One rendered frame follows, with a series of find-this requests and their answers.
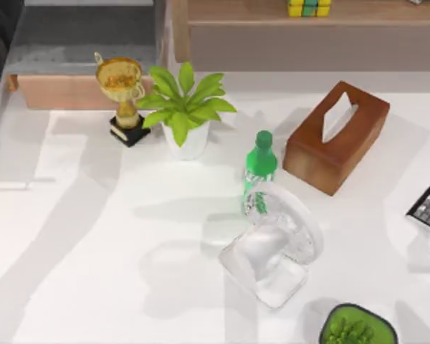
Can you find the green bottle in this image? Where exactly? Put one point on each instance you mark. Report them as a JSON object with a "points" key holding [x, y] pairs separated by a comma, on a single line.
{"points": [[258, 166]]}

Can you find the pale wooden drawer front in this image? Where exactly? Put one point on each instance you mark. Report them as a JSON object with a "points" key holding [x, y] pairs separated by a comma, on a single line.
{"points": [[68, 91]]}

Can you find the wooden open shelf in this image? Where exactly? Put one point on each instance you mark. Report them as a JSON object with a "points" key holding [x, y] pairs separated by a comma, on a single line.
{"points": [[308, 32]]}

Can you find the white desk fan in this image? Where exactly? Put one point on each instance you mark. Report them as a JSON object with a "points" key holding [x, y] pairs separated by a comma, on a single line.
{"points": [[272, 247]]}

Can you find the green plant in black pot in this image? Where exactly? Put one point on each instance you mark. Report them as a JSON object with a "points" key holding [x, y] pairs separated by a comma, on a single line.
{"points": [[356, 326]]}

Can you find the brown wooden tissue box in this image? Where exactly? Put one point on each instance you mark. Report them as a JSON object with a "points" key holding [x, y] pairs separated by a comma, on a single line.
{"points": [[338, 139]]}

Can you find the green plant in white pot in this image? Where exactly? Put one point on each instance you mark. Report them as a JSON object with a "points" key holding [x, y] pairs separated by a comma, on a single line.
{"points": [[185, 107]]}

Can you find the pulled-out drawer with grey inside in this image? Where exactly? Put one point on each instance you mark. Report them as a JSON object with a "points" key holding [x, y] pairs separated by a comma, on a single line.
{"points": [[82, 39]]}

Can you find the gold trophy on black base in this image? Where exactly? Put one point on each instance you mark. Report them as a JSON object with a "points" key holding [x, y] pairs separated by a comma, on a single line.
{"points": [[120, 94]]}

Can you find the black keyboard on white stand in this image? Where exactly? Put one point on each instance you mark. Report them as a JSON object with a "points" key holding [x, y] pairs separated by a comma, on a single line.
{"points": [[429, 209]]}

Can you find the yellow and green cube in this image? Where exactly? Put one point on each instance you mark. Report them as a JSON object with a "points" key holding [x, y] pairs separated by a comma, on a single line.
{"points": [[310, 7]]}

